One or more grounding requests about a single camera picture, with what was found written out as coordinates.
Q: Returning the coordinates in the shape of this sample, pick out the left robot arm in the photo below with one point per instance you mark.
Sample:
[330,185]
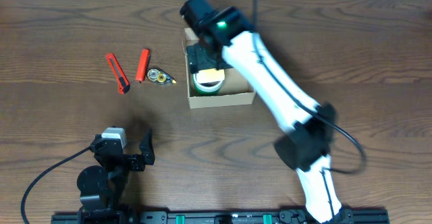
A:
[101,186]

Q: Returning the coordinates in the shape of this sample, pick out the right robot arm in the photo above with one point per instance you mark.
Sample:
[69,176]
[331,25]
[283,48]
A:
[305,145]

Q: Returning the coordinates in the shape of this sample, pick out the correction tape dispenser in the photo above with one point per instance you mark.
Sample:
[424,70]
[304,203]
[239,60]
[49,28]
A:
[157,75]

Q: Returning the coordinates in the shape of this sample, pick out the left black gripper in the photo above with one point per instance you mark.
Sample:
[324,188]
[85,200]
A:
[138,162]

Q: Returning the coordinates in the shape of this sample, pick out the yellow sticky note pad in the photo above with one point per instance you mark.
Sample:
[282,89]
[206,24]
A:
[212,75]

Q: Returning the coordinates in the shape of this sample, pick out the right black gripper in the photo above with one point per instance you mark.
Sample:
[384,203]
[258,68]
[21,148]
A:
[198,59]

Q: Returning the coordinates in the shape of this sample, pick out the green tape roll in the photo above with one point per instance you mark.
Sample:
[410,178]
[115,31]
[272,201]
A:
[207,89]

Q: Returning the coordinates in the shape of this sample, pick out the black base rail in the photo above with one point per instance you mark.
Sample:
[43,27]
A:
[290,216]

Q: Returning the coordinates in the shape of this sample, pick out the cardboard box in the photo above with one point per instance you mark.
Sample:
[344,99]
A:
[235,90]

